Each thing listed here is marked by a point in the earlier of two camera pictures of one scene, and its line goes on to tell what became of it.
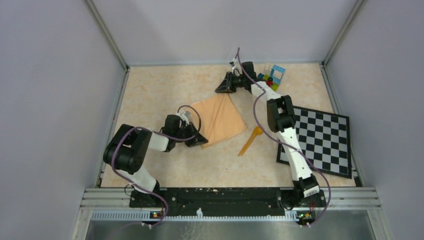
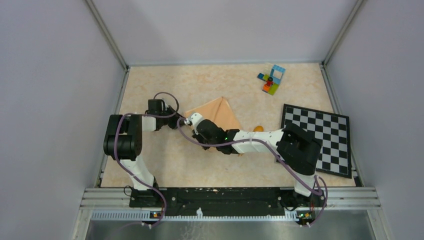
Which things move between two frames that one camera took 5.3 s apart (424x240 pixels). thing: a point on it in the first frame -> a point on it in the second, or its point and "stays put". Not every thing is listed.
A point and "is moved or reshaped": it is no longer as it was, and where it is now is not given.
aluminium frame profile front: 116,204 stays put
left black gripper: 198,139 -> 178,120
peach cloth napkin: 220,119 is moved or reshaped
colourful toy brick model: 272,75 stays put
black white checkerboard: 324,139 stays put
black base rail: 227,202 stays put
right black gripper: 227,86 -> 198,137
